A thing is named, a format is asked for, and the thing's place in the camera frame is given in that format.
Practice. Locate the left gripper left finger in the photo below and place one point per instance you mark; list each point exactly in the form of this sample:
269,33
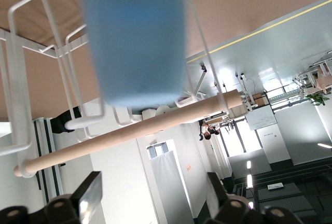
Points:
85,195

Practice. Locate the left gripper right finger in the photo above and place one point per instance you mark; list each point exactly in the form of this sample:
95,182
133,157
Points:
233,211

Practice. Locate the cardboard boxes stack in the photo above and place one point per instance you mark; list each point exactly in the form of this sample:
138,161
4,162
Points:
258,99

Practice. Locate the green potted plant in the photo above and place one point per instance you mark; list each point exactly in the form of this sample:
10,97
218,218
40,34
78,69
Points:
317,98

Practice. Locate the blue plastic cup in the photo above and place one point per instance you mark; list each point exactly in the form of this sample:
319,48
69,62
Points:
137,40

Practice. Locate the person with black hair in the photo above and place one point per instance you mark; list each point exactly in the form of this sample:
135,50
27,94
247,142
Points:
207,130

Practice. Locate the wooden rack rod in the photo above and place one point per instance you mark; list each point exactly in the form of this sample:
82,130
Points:
155,123

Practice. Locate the small orange sign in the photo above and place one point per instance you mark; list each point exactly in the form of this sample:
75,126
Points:
188,167

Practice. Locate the whiteboard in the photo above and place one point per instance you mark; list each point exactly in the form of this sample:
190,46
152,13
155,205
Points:
262,119

